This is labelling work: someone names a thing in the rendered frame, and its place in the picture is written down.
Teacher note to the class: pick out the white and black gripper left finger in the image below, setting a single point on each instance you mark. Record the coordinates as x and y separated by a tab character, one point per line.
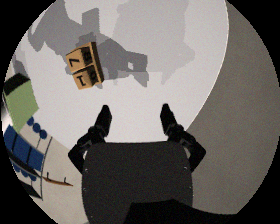
96	134

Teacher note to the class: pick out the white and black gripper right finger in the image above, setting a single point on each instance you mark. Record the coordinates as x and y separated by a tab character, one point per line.
176	133

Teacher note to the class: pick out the brown wooden number cube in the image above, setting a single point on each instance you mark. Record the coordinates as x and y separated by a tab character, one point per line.
86	77
79	58

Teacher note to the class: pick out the shallow wooden tray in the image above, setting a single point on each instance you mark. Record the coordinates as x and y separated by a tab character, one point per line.
96	61

